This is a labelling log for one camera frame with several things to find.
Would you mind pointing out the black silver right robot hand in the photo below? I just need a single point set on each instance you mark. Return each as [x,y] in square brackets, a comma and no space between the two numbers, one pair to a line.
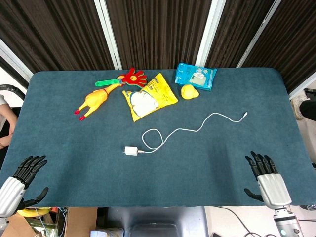
[272,188]

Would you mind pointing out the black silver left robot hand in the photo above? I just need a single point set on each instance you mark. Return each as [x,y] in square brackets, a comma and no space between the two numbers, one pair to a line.
[11,190]

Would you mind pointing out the white charger block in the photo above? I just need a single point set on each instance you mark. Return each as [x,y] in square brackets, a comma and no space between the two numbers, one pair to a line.
[130,150]

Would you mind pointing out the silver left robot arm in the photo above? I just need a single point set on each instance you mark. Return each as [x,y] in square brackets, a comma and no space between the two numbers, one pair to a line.
[2,223]

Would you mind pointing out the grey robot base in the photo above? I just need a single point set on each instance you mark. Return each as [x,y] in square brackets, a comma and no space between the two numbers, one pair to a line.
[158,222]

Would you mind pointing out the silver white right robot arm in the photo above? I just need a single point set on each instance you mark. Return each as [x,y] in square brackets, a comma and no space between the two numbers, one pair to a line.
[287,223]

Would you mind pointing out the yellow round object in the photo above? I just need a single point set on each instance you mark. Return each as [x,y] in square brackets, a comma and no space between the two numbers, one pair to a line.
[34,212]

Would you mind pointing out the teal table cloth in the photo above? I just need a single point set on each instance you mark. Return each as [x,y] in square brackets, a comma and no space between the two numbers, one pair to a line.
[74,153]

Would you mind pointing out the brown cardboard box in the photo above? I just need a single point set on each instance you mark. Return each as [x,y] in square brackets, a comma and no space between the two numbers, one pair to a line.
[81,222]

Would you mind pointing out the white sneaker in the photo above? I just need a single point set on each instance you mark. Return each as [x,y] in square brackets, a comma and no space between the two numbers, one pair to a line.
[297,106]

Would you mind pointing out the black chair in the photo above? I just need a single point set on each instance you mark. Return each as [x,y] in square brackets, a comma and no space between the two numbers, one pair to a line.
[14,89]

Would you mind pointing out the yellow rubber chicken toy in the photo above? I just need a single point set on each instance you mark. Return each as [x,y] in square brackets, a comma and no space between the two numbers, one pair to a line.
[95,97]

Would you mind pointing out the yellow pear toy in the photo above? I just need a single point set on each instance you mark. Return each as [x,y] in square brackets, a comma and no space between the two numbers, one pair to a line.
[188,92]

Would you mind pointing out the blue packaged item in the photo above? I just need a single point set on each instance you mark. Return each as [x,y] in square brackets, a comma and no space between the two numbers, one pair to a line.
[195,76]

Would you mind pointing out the yellow snack bag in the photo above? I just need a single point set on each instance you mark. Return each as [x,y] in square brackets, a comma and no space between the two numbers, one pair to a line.
[148,98]

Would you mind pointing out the red hand clapper toy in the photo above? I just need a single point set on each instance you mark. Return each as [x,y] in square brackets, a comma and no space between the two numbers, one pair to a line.
[133,77]

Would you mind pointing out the dark brown pleated curtain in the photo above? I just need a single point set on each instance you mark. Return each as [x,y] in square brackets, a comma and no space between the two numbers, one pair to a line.
[158,29]

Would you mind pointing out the white frame post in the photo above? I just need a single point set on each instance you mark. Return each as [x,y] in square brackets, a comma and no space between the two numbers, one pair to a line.
[302,85]
[14,60]
[259,34]
[207,32]
[108,34]

